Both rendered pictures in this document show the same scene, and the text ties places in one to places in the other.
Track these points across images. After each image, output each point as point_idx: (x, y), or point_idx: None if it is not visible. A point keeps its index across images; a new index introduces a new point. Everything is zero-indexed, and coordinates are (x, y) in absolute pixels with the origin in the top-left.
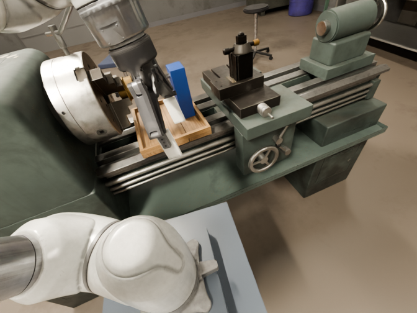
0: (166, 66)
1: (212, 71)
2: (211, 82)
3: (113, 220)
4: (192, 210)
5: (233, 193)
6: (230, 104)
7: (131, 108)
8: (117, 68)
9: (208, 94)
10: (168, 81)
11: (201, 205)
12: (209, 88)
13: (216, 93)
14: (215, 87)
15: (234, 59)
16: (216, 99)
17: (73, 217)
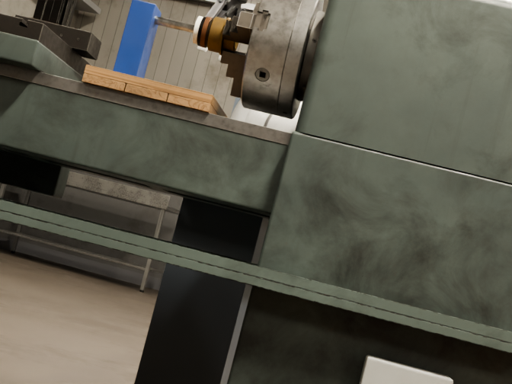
0: (156, 6)
1: (25, 23)
2: (94, 34)
3: (273, 115)
4: (166, 241)
5: (91, 222)
6: (81, 65)
7: (211, 94)
8: (247, 1)
9: (49, 71)
10: (207, 14)
11: (148, 236)
12: (56, 55)
13: (96, 49)
14: (98, 40)
15: (75, 0)
16: (65, 70)
17: (299, 105)
